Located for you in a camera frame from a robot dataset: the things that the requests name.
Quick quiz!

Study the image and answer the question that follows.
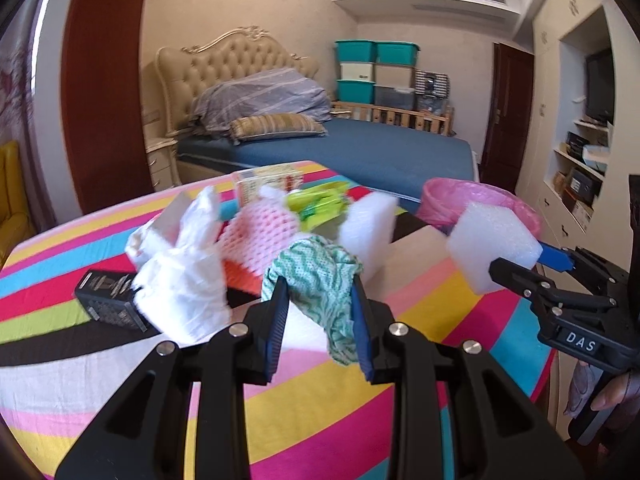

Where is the striped colourful tablecloth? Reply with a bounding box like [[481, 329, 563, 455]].
[[0, 160, 558, 480]]

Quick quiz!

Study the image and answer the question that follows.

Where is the beige tufted headboard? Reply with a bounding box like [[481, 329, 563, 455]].
[[154, 26, 321, 137]]

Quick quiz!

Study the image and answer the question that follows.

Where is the wooden crib rail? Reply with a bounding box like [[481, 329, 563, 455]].
[[330, 101, 453, 136]]

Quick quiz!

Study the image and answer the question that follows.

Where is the white foam block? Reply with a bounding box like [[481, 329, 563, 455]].
[[446, 203, 543, 296], [339, 195, 399, 281]]

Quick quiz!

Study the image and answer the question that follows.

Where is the black patterned bag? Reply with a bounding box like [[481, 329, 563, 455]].
[[414, 70, 450, 98]]

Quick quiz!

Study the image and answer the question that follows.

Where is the black safe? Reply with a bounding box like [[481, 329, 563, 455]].
[[565, 167, 603, 202]]

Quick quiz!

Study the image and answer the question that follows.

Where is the bed with blue sheet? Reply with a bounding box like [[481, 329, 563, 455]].
[[177, 117, 476, 201]]

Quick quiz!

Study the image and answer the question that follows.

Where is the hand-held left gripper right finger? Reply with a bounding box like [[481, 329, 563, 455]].
[[350, 275, 586, 480]]

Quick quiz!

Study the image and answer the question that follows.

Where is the white storage box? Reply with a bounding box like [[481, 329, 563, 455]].
[[339, 61, 376, 82]]

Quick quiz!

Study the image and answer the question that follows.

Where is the grey clear storage box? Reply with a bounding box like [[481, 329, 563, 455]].
[[374, 85, 417, 110]]

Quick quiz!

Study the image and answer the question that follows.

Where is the teal storage box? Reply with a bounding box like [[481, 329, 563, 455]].
[[375, 41, 420, 67], [336, 79, 376, 103], [334, 40, 377, 63]]

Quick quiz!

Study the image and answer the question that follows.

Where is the pink foam net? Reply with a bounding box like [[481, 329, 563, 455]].
[[220, 195, 301, 276]]

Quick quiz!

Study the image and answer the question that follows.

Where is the grey-blue striped duvet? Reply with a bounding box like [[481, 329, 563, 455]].
[[189, 66, 332, 136]]

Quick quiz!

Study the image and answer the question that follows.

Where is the brown wooden column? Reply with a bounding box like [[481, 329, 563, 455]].
[[60, 0, 153, 216]]

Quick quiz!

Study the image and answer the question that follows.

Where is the brown printed box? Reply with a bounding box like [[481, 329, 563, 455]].
[[572, 200, 594, 232]]

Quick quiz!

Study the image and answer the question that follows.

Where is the green patterned cloth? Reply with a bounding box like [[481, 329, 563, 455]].
[[261, 238, 365, 367]]

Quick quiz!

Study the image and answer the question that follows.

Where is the yellow-green packet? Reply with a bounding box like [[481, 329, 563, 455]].
[[285, 183, 351, 233]]

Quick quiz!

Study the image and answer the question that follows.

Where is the beige storage box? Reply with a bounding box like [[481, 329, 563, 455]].
[[374, 64, 416, 87]]

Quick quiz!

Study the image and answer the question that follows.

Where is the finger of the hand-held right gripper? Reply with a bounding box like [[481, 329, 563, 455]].
[[488, 256, 618, 333], [539, 242, 630, 286]]

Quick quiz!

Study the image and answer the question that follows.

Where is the white built-in cabinet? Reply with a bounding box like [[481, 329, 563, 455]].
[[515, 0, 640, 261]]

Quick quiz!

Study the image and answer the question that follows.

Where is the yellow chair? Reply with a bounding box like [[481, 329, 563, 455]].
[[0, 140, 37, 266]]

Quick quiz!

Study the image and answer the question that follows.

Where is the printed cardboard box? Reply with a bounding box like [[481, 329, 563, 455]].
[[234, 162, 305, 208]]

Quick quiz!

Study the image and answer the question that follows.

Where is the orange packet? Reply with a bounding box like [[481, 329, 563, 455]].
[[223, 260, 264, 293]]

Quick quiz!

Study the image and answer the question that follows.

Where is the dark wooden door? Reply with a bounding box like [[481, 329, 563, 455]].
[[480, 42, 535, 193]]

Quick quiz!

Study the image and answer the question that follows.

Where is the person's right hand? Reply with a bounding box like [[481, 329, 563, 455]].
[[565, 360, 640, 413]]

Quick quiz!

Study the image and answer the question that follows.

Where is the striped olive pillow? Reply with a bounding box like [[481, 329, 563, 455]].
[[229, 114, 328, 146]]

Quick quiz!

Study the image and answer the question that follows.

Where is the white plastic bag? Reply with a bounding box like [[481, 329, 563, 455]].
[[125, 186, 233, 346]]

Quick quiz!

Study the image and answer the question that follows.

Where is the white and blue box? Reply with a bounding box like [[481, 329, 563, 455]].
[[582, 145, 611, 172]]

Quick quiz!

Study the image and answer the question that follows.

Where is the floral curtain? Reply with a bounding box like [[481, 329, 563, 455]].
[[0, 10, 41, 146]]

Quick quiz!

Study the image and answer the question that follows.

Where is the black television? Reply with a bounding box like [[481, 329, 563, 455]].
[[585, 49, 615, 123]]

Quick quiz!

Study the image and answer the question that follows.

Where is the black shelf box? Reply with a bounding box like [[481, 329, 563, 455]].
[[565, 131, 591, 158]]

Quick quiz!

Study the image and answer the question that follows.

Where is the cream nightstand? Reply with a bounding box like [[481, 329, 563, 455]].
[[146, 137, 180, 192]]

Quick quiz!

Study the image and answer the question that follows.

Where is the bin with pink bag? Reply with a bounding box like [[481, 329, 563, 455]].
[[417, 178, 543, 241]]

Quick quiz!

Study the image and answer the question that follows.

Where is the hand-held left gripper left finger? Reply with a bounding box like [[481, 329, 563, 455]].
[[54, 276, 291, 480]]

